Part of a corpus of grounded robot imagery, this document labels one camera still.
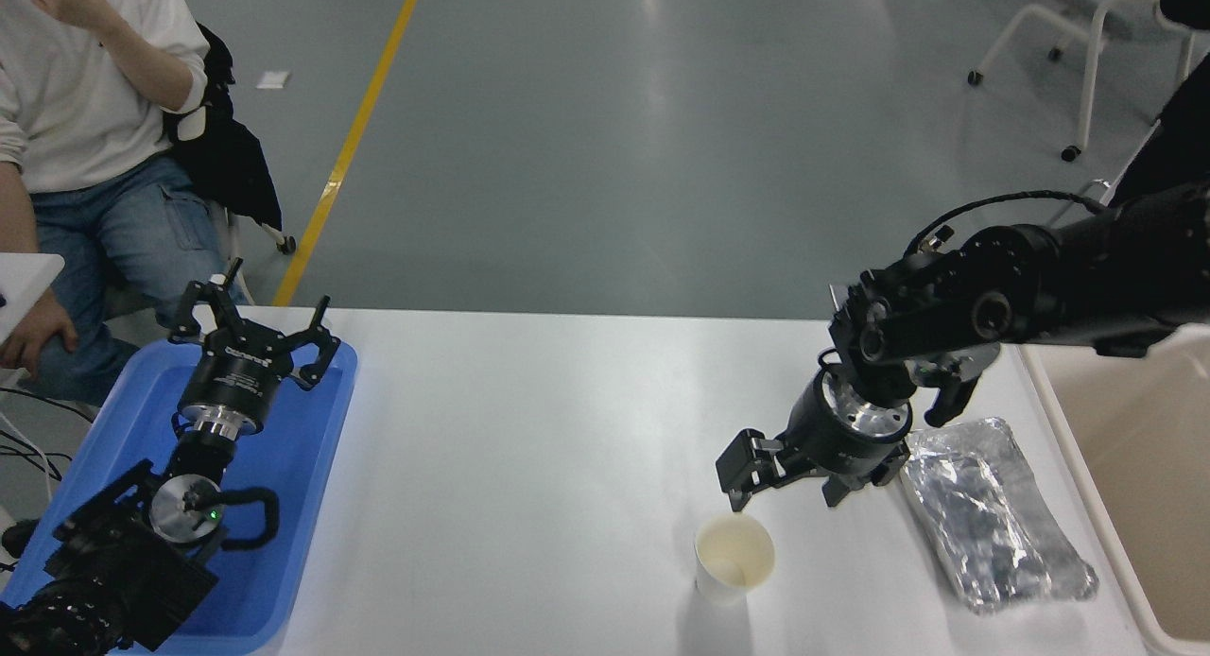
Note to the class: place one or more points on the white rolling chair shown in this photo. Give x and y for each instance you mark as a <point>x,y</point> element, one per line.
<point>1092,60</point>

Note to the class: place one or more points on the black jacket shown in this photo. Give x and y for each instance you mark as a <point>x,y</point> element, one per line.
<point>232,164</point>

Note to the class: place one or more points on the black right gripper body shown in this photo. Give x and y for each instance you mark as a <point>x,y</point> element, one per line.
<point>837,453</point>

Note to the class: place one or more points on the thin grey metal rod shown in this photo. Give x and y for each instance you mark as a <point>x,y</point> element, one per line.
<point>1092,189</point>

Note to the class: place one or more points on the white paper cup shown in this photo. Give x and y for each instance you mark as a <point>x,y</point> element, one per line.
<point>733,557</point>

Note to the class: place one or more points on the person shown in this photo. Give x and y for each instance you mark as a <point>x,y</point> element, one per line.
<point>85,117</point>
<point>1172,136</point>

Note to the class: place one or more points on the person's right hand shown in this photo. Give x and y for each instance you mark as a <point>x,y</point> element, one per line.
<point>43,330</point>

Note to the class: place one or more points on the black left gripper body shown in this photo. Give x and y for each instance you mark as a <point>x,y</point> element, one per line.
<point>236,377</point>

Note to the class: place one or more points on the white office chair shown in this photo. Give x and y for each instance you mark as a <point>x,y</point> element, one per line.
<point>191,124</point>

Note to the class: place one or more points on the white side table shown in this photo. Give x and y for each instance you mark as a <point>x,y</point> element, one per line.
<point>24,283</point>

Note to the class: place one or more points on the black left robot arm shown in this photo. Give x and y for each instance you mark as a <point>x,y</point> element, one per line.
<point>123,561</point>

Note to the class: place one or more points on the person's left forearm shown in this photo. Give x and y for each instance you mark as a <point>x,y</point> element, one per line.
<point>142,65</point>

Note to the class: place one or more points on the person's right forearm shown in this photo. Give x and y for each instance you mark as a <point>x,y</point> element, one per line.
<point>14,212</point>

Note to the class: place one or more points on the blue plastic tray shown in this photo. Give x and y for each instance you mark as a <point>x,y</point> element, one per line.
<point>284,467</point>

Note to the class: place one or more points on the large pale bin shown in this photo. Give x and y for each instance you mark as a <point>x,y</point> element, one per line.
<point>1144,467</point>

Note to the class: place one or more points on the white paper scrap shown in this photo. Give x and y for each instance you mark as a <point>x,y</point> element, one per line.
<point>273,79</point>

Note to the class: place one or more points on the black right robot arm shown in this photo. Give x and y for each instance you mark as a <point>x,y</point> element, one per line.
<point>1040,287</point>

